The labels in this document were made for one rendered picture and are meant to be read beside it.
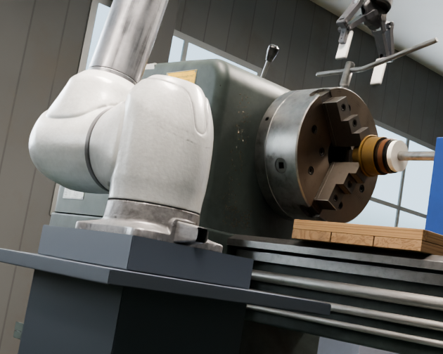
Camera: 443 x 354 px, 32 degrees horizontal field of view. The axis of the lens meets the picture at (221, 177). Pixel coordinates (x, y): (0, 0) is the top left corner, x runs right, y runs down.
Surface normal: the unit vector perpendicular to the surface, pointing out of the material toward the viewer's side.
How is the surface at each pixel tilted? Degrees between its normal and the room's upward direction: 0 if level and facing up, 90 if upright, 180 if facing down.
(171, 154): 88
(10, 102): 90
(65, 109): 76
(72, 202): 90
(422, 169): 90
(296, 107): 59
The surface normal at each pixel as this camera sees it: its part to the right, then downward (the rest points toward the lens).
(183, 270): 0.68, 0.02
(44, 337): -0.71, -0.21
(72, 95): -0.47, -0.44
